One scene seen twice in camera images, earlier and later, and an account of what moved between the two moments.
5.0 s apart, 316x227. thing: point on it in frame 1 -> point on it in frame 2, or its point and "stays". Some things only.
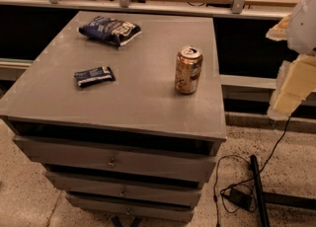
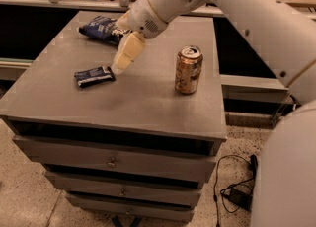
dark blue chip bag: x=113 y=31 stays
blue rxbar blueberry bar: x=94 y=75 stays
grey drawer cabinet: x=123 y=112 stays
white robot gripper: x=303 y=27 -> x=142 y=19
